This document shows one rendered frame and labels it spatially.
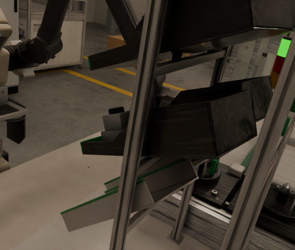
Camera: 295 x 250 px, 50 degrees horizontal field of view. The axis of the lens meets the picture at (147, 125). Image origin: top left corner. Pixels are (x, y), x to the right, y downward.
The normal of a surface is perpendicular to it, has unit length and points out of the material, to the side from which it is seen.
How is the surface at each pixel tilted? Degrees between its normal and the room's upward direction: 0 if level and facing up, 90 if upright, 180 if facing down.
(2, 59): 98
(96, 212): 90
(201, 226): 90
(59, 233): 0
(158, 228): 0
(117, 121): 88
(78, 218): 90
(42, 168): 0
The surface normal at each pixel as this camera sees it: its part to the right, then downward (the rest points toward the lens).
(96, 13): -0.54, 0.26
